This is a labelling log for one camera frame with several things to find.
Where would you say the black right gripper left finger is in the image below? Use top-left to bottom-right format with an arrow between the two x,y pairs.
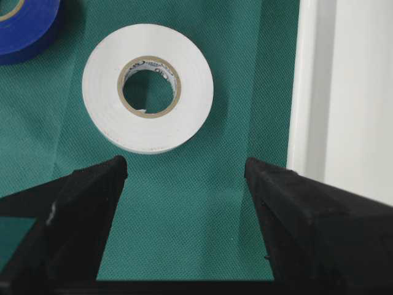
1,155 -> 127,294

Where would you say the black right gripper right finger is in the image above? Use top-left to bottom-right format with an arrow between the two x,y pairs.
244,157 -> 392,294

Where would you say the white tape roll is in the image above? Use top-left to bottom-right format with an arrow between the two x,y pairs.
82,24 -> 214,154

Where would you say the blue tape roll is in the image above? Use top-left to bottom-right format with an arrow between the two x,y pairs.
1,1 -> 63,65

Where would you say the white plastic tray case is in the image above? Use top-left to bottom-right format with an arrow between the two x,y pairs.
286,1 -> 392,205

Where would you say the green table cloth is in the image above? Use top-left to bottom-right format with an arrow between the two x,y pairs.
1,1 -> 300,280

